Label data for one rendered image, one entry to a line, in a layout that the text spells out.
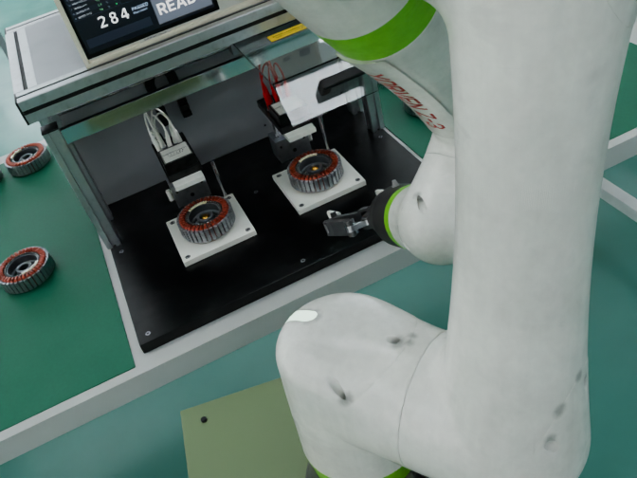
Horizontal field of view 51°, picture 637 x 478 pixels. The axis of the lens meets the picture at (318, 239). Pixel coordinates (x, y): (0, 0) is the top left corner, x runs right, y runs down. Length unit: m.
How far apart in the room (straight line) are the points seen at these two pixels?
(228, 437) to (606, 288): 1.50
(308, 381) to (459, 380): 0.14
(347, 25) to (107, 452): 1.75
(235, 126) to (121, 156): 0.26
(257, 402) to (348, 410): 0.33
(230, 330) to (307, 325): 0.54
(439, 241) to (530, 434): 0.32
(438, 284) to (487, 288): 1.71
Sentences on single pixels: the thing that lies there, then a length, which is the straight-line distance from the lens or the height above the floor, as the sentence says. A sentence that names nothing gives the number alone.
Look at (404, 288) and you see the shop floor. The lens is 2.19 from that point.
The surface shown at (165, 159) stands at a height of 0.92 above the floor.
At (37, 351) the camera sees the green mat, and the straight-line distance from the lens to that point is 1.33.
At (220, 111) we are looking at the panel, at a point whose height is 0.88.
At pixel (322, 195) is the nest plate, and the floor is 0.78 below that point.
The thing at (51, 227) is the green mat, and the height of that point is 0.75.
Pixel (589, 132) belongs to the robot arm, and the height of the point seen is 1.32.
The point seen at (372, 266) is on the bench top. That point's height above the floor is 0.74.
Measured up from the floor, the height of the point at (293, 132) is 0.88.
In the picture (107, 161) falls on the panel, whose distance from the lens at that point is 1.51.
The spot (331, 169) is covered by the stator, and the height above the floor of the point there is 0.82.
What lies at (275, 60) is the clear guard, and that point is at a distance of 1.21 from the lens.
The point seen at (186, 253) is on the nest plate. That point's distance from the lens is 1.30.
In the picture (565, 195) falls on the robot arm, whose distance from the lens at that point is 0.45.
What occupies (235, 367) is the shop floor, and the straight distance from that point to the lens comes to 2.12.
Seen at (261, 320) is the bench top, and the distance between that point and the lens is 1.17.
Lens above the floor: 1.56
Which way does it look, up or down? 40 degrees down
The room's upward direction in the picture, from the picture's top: 16 degrees counter-clockwise
